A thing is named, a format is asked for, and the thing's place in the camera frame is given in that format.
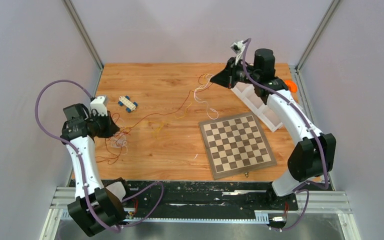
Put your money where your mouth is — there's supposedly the yellow thin cable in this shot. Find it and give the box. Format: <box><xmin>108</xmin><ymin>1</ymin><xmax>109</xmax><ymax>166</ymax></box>
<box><xmin>154</xmin><ymin>74</ymin><xmax>213</xmax><ymax>135</ymax></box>

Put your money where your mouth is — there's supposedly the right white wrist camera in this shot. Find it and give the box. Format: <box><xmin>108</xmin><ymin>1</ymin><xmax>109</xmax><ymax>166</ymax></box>
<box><xmin>230</xmin><ymin>40</ymin><xmax>247</xmax><ymax>55</ymax></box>

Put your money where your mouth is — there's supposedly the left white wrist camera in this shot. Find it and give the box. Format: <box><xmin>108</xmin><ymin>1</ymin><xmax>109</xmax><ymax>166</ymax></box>
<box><xmin>90</xmin><ymin>95</ymin><xmax>109</xmax><ymax>117</ymax></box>

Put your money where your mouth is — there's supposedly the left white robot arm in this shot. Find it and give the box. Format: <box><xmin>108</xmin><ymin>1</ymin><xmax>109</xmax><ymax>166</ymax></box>
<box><xmin>60</xmin><ymin>103</ymin><xmax>133</xmax><ymax>237</ymax></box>

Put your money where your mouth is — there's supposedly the white blue toy car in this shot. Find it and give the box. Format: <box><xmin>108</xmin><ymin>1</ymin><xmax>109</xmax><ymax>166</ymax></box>
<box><xmin>118</xmin><ymin>95</ymin><xmax>138</xmax><ymax>113</ymax></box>

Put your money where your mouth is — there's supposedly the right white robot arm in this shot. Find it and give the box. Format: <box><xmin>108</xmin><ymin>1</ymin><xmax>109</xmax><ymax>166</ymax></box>
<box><xmin>210</xmin><ymin>48</ymin><xmax>337</xmax><ymax>209</ymax></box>

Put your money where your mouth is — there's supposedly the slotted cable duct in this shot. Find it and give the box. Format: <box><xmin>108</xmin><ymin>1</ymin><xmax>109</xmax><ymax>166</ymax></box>
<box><xmin>125</xmin><ymin>208</ymin><xmax>270</xmax><ymax>224</ymax></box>

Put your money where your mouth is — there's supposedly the white three-compartment tray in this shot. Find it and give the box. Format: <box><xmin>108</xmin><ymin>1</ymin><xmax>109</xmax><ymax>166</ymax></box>
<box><xmin>231</xmin><ymin>82</ymin><xmax>284</xmax><ymax>132</ymax></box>

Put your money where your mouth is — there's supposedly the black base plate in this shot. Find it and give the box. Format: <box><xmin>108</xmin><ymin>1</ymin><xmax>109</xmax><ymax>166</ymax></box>
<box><xmin>123</xmin><ymin>180</ymin><xmax>298</xmax><ymax>218</ymax></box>

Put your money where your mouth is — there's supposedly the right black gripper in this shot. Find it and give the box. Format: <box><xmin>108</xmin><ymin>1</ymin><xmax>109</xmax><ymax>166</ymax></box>
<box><xmin>209</xmin><ymin>57</ymin><xmax>259</xmax><ymax>90</ymax></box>

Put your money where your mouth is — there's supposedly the red thin cable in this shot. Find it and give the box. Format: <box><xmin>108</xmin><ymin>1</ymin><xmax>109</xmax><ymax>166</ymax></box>
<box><xmin>95</xmin><ymin>73</ymin><xmax>213</xmax><ymax>166</ymax></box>

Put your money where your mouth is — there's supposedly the wooden chessboard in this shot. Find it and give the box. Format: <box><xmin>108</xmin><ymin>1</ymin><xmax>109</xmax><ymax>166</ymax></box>
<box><xmin>198</xmin><ymin>112</ymin><xmax>277</xmax><ymax>180</ymax></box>

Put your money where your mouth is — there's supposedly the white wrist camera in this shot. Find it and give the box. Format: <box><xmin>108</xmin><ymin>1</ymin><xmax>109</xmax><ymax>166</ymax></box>
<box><xmin>230</xmin><ymin>40</ymin><xmax>247</xmax><ymax>55</ymax></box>
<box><xmin>90</xmin><ymin>95</ymin><xmax>109</xmax><ymax>117</ymax></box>

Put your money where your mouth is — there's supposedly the orange curved plastic piece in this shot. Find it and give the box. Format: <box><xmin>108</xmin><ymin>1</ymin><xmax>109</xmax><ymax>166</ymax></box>
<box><xmin>284</xmin><ymin>80</ymin><xmax>298</xmax><ymax>93</ymax></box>

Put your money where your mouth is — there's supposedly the white thin cable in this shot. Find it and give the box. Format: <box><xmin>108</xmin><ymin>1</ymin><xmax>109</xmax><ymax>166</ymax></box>
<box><xmin>107</xmin><ymin>73</ymin><xmax>219</xmax><ymax>157</ymax></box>

